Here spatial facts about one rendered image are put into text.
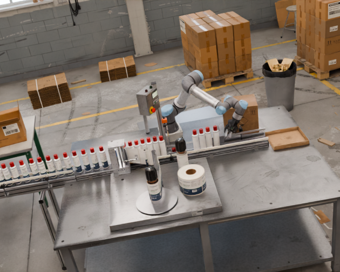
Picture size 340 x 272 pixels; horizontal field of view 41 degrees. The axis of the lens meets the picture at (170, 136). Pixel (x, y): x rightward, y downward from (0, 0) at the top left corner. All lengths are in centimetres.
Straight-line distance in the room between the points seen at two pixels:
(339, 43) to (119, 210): 465
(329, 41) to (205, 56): 179
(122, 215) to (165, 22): 624
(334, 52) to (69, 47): 479
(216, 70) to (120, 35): 257
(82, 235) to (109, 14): 613
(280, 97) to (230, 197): 294
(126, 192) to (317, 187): 142
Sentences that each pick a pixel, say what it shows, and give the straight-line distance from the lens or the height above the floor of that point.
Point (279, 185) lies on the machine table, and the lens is 349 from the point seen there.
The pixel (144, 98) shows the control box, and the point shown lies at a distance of 361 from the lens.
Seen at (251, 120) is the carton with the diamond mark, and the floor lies 98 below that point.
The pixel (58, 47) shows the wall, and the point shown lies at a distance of 904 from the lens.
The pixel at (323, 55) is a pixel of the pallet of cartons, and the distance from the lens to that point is 705.
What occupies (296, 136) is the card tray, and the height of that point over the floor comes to 83.
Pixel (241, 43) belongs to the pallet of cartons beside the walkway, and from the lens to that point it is 717.
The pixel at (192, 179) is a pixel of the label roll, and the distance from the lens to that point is 329.
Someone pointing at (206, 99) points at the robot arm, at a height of 133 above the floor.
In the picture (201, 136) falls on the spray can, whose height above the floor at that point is 103.
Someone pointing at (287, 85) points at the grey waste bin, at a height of 42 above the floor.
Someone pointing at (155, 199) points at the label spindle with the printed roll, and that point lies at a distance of 331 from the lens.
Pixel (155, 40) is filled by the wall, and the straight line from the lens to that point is 916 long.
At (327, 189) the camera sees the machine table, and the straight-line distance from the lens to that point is 347.
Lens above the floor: 291
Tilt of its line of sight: 29 degrees down
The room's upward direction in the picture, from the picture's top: 9 degrees counter-clockwise
